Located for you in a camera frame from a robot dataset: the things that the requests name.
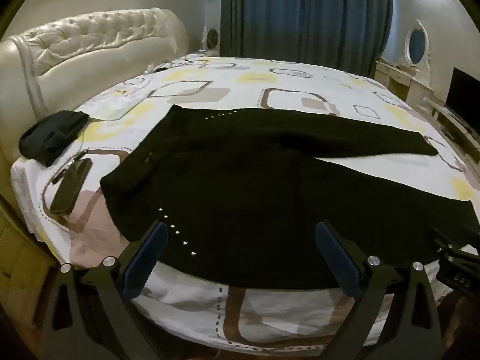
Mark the black television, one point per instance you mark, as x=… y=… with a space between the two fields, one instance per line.
x=463 y=93

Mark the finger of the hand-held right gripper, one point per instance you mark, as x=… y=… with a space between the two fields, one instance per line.
x=442 y=239

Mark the cream television stand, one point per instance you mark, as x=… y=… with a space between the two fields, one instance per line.
x=453 y=123

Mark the white patterned bed sheet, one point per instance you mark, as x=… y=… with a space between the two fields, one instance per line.
x=300 y=86

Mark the black smartphone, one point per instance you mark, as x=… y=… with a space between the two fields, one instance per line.
x=71 y=187

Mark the cream dressing table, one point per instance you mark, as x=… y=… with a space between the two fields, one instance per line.
x=397 y=78

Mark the folded dark cloth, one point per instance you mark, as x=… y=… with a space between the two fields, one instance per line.
x=52 y=135

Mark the black pants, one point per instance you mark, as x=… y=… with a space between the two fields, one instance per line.
x=243 y=195

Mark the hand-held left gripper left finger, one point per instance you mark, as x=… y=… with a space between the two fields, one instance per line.
x=144 y=257

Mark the cream tufted headboard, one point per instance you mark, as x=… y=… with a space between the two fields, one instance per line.
x=93 y=52

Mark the dark blue curtain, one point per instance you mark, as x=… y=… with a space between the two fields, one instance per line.
x=300 y=15

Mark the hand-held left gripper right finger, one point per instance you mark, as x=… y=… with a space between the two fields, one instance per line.
x=337 y=258

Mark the white oval mirror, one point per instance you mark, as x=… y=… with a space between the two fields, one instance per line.
x=417 y=45

